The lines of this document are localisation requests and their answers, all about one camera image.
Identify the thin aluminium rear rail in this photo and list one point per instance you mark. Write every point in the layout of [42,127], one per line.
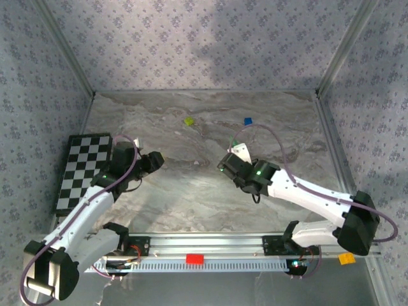
[207,91]

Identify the blue toy brick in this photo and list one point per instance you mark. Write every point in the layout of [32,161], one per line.
[248,121]

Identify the lime green toy brick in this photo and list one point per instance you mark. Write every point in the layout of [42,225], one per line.
[189,121]

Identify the orange toy brick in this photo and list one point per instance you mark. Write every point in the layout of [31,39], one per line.
[347,258]

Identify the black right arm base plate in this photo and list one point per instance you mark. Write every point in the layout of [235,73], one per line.
[271,245]

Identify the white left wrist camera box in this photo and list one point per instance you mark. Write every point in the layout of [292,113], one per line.
[137,142]

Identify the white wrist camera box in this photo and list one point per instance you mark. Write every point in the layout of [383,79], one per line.
[137,142]
[242,152]

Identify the black and white checkerboard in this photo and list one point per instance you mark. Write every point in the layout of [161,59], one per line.
[79,159]

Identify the long aluminium mounting rail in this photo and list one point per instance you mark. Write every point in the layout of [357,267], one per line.
[207,243]

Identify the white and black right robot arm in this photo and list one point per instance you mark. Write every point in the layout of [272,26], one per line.
[312,197]

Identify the aluminium corner post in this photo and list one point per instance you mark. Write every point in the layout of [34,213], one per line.
[66,48]
[344,48]

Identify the red toy brick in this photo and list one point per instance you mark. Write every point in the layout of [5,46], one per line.
[194,259]

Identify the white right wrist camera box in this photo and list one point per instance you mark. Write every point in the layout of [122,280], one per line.
[242,152]

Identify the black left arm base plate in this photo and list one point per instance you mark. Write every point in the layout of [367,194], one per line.
[143,245]

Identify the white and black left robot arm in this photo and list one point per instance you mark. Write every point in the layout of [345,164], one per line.
[79,216]

